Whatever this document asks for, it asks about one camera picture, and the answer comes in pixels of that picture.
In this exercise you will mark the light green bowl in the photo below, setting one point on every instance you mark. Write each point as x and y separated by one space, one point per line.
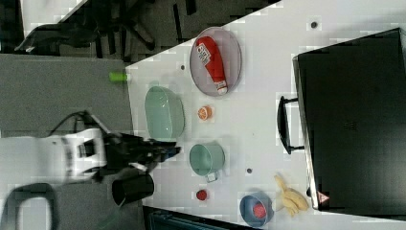
165 114

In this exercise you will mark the green marker pen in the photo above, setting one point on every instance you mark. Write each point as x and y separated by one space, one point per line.
118 77

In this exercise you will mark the red ketchup bottle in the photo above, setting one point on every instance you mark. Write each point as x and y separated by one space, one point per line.
211 58

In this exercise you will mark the red ball in bowl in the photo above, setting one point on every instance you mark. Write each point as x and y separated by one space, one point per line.
259 211

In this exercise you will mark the green mug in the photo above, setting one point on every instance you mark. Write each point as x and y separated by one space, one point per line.
207 160

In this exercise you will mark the black office chair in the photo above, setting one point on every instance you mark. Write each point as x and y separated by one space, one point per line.
89 23

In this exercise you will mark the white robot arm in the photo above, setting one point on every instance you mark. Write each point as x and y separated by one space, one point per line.
58 159

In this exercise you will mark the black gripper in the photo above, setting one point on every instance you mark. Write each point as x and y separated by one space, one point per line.
122 149

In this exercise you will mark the grey round plate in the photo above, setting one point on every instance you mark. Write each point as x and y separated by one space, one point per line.
231 56

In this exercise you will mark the black cylinder cup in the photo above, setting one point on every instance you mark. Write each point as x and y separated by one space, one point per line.
133 188

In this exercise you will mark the orange half slice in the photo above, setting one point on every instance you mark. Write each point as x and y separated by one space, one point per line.
204 113

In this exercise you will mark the yellow banana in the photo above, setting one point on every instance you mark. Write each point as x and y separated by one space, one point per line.
293 202

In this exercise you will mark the blue bowl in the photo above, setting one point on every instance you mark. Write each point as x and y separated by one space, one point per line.
246 209

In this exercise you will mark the small red round object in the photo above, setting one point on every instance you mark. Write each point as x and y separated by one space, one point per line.
201 195

